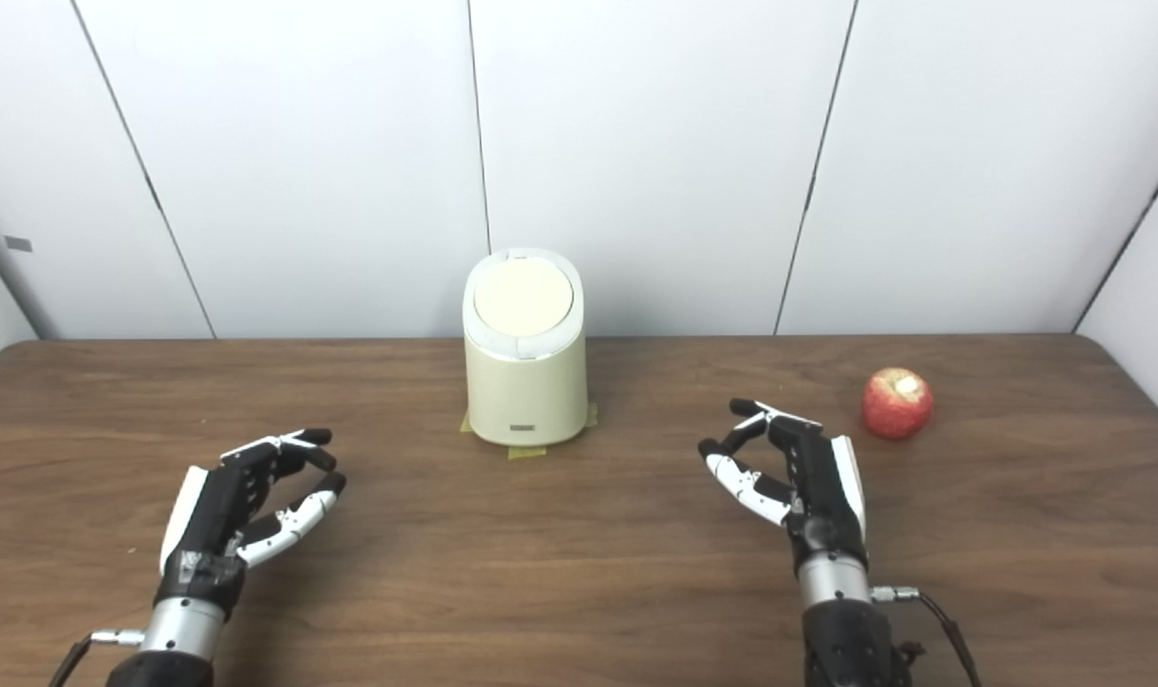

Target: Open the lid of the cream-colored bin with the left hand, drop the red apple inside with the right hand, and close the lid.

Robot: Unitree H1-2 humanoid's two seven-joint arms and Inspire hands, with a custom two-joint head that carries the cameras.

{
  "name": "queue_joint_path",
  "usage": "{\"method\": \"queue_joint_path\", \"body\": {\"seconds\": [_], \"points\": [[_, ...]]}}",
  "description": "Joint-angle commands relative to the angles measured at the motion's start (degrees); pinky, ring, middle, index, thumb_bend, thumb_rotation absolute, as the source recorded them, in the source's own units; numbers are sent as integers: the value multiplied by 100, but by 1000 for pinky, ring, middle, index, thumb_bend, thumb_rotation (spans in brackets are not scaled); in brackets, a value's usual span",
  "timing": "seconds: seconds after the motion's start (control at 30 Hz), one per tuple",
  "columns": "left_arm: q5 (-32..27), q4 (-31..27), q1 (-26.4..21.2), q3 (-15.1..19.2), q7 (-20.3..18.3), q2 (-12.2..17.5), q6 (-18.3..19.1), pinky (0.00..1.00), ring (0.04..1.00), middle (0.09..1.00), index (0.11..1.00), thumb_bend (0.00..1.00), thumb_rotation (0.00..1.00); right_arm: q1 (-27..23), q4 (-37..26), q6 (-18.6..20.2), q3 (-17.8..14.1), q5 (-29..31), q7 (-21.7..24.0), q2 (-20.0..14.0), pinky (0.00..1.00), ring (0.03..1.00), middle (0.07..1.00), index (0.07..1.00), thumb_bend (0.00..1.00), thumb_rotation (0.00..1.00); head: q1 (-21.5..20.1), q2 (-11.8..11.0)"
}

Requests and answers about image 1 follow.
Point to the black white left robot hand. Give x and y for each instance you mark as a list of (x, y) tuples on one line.
[(218, 506)]

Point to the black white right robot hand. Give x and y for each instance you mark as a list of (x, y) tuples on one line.
[(820, 487)]

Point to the red apple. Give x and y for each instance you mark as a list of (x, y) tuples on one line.
[(897, 405)]

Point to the cream round bin lid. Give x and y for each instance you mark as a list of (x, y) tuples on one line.
[(524, 298)]

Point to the cream-colored bin body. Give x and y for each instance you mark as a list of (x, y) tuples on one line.
[(527, 391)]

